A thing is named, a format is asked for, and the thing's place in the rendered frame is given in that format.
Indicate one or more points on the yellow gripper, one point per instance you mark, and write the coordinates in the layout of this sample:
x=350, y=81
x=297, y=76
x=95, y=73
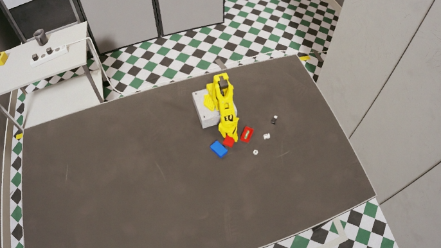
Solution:
x=232, y=132

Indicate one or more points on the red open box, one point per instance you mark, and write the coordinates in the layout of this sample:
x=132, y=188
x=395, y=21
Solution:
x=249, y=135

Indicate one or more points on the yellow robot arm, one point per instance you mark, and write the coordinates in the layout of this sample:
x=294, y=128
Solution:
x=219, y=94

